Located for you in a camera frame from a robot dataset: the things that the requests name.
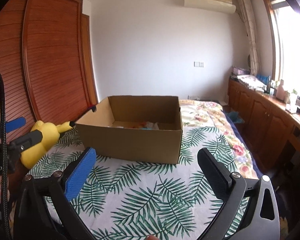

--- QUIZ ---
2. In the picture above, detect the yellow plush toy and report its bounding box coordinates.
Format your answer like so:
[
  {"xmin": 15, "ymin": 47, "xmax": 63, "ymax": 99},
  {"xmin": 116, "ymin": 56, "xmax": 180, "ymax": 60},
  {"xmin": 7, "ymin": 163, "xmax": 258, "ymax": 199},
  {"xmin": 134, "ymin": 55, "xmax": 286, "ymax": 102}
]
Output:
[{"xmin": 20, "ymin": 120, "xmax": 75, "ymax": 170}]

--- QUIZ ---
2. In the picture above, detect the palm leaf print sheet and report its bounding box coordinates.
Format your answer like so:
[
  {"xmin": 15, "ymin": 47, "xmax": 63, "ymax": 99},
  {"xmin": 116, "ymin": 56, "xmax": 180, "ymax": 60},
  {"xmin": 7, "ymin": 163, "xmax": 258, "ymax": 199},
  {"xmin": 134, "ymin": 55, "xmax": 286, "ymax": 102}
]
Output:
[{"xmin": 25, "ymin": 126, "xmax": 251, "ymax": 240}]

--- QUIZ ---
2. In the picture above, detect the floral bed quilt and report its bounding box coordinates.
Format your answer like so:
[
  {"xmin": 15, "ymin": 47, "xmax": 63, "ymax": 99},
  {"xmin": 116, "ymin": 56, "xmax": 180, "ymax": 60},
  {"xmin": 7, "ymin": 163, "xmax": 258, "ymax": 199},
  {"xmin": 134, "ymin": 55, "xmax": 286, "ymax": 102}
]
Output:
[{"xmin": 179, "ymin": 100, "xmax": 262, "ymax": 179}]

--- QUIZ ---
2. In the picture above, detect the long wooden sideboard cabinet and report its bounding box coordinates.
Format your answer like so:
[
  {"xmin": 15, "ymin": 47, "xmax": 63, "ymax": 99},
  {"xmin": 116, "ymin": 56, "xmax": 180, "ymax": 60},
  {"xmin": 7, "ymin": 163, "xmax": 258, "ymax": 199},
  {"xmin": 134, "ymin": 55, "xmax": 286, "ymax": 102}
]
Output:
[{"xmin": 228, "ymin": 78, "xmax": 300, "ymax": 173}]

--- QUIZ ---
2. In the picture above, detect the brown cardboard box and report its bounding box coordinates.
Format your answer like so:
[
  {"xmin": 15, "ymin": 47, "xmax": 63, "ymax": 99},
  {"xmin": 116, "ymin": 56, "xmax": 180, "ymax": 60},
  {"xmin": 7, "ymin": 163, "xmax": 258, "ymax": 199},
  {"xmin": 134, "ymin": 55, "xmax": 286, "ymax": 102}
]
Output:
[{"xmin": 76, "ymin": 95, "xmax": 183, "ymax": 164}]

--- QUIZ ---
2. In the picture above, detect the wooden louvered wardrobe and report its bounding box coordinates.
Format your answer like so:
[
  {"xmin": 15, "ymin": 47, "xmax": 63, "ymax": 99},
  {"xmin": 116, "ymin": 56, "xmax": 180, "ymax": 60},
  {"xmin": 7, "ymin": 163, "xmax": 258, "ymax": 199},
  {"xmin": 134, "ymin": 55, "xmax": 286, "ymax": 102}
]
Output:
[{"xmin": 0, "ymin": 0, "xmax": 98, "ymax": 140}]

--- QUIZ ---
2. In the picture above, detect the stack of papers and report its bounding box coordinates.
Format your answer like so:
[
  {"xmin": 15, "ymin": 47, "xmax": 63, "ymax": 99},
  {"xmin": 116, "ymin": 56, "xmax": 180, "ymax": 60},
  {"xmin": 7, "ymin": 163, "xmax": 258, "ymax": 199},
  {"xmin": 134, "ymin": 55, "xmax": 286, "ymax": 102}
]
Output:
[{"xmin": 231, "ymin": 67, "xmax": 267, "ymax": 92}]

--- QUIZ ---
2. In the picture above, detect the pink bottle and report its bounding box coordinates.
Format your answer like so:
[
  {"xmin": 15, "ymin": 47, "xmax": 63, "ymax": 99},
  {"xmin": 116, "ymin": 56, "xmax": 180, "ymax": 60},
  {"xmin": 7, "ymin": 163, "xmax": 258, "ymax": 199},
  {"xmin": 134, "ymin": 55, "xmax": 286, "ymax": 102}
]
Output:
[{"xmin": 276, "ymin": 79, "xmax": 286, "ymax": 101}]

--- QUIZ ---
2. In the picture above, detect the beige checked curtain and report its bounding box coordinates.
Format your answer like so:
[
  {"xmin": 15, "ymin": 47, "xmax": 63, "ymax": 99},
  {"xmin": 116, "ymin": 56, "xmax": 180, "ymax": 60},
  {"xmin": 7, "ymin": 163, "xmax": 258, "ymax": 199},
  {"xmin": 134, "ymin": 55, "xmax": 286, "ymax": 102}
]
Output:
[{"xmin": 238, "ymin": 0, "xmax": 260, "ymax": 76}]

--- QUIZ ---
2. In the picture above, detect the black braided cable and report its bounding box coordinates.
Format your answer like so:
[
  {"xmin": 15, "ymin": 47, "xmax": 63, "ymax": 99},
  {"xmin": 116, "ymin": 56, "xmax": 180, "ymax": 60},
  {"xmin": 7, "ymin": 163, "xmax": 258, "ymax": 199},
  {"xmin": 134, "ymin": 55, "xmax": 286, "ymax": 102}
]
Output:
[{"xmin": 0, "ymin": 65, "xmax": 12, "ymax": 240}]

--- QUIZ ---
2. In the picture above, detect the white wall switch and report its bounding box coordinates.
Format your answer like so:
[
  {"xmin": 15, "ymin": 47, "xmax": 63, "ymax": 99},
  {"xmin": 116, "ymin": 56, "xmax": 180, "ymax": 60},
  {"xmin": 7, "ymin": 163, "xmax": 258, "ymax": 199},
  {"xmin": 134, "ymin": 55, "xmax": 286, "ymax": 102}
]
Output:
[{"xmin": 194, "ymin": 62, "xmax": 204, "ymax": 67}]

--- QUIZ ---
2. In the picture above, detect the white wall air conditioner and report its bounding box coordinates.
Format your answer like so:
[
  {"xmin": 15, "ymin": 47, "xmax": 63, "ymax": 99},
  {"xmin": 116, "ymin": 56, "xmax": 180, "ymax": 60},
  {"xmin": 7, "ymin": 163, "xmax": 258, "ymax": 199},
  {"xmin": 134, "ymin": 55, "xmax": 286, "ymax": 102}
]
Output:
[{"xmin": 184, "ymin": 0, "xmax": 236, "ymax": 14}]

